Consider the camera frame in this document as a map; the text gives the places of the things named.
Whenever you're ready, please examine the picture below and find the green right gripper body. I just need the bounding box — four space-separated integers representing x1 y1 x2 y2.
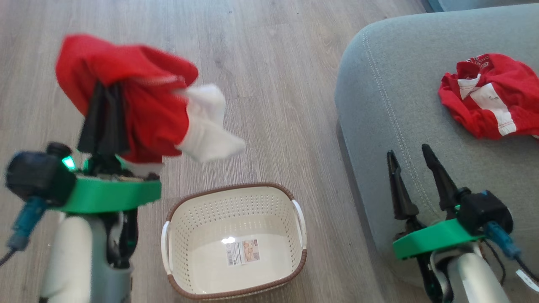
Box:
392 214 487 261

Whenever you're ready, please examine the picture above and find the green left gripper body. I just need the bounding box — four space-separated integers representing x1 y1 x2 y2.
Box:
54 154 162 214

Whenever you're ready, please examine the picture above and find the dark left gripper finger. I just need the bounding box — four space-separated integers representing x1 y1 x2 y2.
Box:
77 81 108 155
105 83 131 155

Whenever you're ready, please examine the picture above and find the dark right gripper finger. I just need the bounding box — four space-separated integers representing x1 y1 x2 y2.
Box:
386 150 420 222
422 144 460 213

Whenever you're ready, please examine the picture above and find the red garment with white cuffs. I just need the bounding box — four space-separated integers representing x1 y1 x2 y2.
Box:
55 34 247 177

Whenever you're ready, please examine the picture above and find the red jersey with white stripes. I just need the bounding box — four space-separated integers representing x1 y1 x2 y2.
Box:
438 53 539 141

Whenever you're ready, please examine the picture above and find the grey fabric sofa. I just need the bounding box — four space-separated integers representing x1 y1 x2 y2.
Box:
334 3 539 297

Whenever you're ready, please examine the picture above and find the cream perforated laundry basket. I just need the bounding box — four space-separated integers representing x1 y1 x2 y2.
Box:
160 182 308 300

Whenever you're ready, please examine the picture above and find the paper label sticker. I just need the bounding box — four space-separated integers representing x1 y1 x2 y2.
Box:
226 239 261 267

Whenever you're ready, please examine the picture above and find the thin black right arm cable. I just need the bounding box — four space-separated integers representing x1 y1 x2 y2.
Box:
482 239 507 286

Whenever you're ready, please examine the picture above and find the blue-plug right camera cable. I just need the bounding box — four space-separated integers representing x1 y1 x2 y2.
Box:
484 221 539 293

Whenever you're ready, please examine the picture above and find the blue-plug camera cable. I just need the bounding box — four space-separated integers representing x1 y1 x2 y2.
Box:
0 197 48 267
484 221 539 293

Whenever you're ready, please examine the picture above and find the blue-plug left camera cable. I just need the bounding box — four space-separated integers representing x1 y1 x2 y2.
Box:
0 197 48 267

